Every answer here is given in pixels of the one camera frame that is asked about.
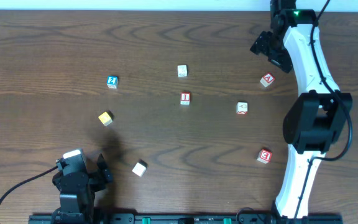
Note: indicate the plain cream wooden block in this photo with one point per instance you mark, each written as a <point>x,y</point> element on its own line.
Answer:
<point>140,168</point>

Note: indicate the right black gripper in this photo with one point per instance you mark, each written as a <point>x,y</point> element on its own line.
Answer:
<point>266,43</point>

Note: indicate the yellow wooden block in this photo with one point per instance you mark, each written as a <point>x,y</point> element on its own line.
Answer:
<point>106,118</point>

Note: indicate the red letter E block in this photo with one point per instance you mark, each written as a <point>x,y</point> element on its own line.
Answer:
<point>264,156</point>

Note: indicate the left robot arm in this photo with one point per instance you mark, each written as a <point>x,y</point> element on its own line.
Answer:
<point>75,207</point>

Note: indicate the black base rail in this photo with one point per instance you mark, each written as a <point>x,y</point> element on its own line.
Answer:
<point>243,218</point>

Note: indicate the blue number 2 block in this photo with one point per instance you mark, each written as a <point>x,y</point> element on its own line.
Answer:
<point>112,82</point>

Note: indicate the red letter A block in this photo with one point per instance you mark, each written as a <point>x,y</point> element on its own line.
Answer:
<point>267,80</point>

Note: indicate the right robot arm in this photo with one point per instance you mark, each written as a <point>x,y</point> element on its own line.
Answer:
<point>318,126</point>

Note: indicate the red letter I block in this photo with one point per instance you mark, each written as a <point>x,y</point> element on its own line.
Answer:
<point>185,98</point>

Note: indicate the white block with red side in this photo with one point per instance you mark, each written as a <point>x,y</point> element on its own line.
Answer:
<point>242,108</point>

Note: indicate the white block top centre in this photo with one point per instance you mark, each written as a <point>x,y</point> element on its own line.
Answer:
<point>182,70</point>

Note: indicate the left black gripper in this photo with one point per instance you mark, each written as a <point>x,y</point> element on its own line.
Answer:
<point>95,179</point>

